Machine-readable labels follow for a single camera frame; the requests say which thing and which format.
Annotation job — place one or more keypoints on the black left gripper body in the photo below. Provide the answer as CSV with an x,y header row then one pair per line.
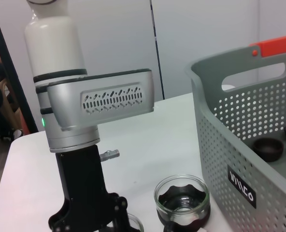
x,y
85,193

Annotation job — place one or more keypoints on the glass teacup with black sleeve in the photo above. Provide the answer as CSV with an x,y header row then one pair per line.
x,y
137,223
181,200

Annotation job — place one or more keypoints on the grey-green perforated storage bin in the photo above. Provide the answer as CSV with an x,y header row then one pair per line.
x,y
230,135

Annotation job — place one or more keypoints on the dark brown clay teacup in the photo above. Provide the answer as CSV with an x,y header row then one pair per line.
x,y
267,149

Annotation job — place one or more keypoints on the orange bin latch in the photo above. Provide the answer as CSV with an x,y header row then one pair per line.
x,y
278,46

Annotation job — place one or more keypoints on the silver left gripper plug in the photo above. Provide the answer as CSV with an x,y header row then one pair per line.
x,y
109,155

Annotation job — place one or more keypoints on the wooden chair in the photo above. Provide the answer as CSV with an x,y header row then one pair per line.
x,y
9,96

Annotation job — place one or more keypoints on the black frame post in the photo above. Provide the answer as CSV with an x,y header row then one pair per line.
x,y
15,72

